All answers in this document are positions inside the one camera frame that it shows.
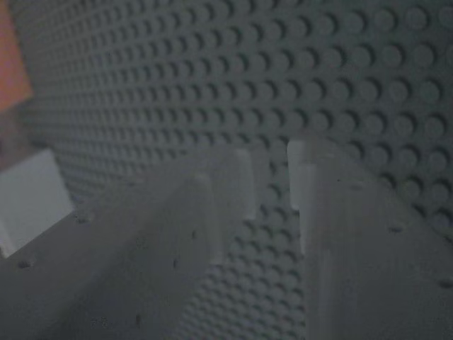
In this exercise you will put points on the grey white brick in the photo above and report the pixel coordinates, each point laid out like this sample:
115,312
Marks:
30,198

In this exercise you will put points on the grey studded baseplate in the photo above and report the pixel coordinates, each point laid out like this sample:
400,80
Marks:
247,81

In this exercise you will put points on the orange brick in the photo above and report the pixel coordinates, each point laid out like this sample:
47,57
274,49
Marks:
12,53

